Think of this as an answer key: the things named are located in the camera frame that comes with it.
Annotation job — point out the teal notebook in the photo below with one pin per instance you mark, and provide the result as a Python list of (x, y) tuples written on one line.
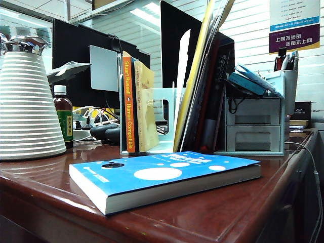
[(248, 83)]

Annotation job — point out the orange spine Human Compatible book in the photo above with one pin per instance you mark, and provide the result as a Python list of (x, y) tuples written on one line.
[(129, 101)]

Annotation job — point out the pale yellow paperback book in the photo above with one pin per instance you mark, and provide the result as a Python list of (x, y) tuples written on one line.
[(145, 114)]

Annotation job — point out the lower organizer drawer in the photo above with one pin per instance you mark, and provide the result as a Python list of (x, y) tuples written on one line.
[(253, 131)]

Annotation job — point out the white ribbed thermos jug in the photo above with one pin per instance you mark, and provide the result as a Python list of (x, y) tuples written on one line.
[(27, 114)]

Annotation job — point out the light blue paper booklet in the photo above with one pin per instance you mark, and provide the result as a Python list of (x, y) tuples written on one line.
[(255, 76)]

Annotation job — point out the tall black metal bookend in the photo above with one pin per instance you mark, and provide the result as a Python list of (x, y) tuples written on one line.
[(172, 38)]

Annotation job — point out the purple and white wall poster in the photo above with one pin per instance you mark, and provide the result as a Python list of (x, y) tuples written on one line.
[(293, 38)]

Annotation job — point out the black marker pen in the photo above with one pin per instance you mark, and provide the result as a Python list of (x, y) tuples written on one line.
[(282, 51)]

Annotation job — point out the light grey rectangular panel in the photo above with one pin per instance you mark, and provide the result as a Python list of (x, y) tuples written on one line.
[(103, 68)]

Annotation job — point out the black book with Chinese title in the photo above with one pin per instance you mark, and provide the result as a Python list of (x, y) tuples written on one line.
[(222, 73)]

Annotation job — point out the brown bottle with green label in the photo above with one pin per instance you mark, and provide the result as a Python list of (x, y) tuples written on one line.
[(63, 106)]

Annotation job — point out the dark red folder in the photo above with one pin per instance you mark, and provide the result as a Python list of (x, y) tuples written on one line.
[(206, 101)]

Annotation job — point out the yellow document folder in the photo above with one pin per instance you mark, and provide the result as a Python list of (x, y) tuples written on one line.
[(195, 76)]

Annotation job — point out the grey model airplane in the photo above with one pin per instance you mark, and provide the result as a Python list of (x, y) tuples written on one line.
[(68, 69)]

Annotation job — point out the upper organizer drawer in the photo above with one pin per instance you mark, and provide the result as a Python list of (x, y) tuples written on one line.
[(253, 106)]

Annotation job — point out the leaning folders and books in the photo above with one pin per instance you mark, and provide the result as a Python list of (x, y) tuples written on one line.
[(212, 25)]

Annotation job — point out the small black box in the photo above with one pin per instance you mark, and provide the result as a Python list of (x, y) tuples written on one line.
[(302, 110)]

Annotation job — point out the blue book with white dots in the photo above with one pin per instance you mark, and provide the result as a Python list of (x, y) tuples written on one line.
[(152, 182)]

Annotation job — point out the light blue desk bookshelf organizer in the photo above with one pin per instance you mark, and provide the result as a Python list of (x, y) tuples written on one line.
[(155, 96)]

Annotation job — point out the black computer monitor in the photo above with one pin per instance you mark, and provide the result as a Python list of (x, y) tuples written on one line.
[(73, 50)]

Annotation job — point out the white pen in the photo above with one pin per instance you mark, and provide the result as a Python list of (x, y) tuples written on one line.
[(294, 60)]

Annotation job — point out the organizer drawer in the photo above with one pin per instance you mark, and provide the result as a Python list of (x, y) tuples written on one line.
[(253, 131), (253, 106)]

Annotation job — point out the white power strip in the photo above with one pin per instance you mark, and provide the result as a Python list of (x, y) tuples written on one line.
[(81, 132)]

